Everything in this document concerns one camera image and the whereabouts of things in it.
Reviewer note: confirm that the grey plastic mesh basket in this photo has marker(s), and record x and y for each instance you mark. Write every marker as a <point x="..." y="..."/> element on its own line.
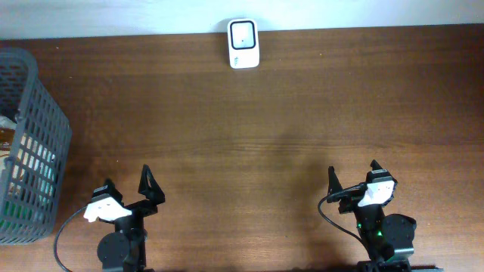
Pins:
<point x="33" y="166"/>

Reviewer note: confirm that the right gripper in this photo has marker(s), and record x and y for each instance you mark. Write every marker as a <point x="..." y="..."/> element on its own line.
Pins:
<point x="350" y="198"/>

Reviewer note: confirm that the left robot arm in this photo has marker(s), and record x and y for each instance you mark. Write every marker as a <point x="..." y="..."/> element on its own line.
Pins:
<point x="124" y="249"/>

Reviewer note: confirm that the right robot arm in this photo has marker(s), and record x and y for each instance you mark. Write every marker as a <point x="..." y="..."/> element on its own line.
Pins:
<point x="387" y="239"/>

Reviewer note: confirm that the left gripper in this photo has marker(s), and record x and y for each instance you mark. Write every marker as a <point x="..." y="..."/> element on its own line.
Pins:
<point x="154" y="195"/>

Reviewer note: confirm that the white barcode scanner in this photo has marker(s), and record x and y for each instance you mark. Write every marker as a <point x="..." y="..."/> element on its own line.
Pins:
<point x="243" y="43"/>

